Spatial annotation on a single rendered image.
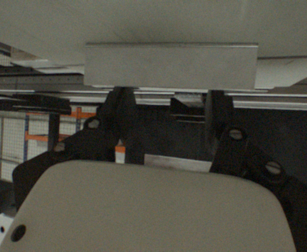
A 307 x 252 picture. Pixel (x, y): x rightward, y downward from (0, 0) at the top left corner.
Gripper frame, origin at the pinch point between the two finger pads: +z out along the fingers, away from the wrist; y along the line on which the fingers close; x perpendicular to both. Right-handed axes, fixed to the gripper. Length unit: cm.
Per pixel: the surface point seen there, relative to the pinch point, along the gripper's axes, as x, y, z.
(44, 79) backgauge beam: -24, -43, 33
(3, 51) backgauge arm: -17, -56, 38
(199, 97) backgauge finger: -7.8, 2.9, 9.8
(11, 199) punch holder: -22.7, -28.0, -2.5
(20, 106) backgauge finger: -27, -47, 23
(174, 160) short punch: -10.5, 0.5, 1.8
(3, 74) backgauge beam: -26, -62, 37
